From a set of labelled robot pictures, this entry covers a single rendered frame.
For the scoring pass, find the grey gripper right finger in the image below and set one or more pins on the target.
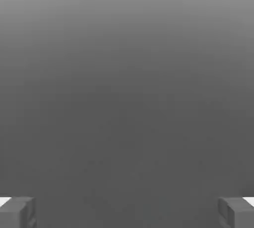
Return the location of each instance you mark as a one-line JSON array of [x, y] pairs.
[[238, 213]]

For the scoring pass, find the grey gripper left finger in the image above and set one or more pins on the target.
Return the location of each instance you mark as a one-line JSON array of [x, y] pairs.
[[15, 213]]

